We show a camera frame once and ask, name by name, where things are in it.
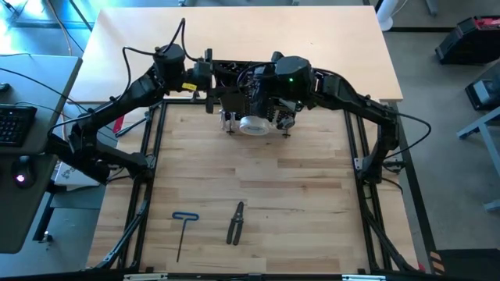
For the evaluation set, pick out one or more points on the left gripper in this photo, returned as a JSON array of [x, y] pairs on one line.
[[209, 82]]

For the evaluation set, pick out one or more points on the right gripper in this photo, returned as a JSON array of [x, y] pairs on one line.
[[259, 93]]

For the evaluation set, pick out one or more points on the clear tape roll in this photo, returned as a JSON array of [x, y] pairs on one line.
[[254, 125]]

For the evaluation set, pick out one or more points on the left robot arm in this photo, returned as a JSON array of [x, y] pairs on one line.
[[117, 113]]

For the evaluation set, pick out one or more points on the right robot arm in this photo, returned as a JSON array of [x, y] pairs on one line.
[[351, 97]]

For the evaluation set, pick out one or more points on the black peg board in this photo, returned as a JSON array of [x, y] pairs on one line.
[[274, 113]]

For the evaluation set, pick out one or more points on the black storage bin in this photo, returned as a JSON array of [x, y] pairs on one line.
[[231, 103]]

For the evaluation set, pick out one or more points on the beige desk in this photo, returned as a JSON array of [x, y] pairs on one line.
[[234, 35]]

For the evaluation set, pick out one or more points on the red clamp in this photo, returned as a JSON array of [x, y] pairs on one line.
[[118, 124]]

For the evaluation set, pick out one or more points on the white fan base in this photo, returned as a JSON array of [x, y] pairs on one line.
[[386, 15]]

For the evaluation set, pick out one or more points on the white cardboard box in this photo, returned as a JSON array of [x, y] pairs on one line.
[[70, 175]]

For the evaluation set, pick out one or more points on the grey side desk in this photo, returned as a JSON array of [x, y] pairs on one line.
[[39, 78]]

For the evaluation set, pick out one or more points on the black keyboard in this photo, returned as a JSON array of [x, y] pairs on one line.
[[15, 125]]

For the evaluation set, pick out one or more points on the black computer mouse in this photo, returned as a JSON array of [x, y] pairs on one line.
[[23, 171]]

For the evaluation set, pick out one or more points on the black toolbox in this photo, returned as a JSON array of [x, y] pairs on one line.
[[468, 43]]

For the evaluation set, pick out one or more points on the black box grey panel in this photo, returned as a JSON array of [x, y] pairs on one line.
[[484, 91]]

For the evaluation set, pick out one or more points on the black mat orange stripes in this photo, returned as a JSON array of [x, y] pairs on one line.
[[468, 265]]

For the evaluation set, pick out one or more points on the black aluminium frame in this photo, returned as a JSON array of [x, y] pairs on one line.
[[351, 156]]

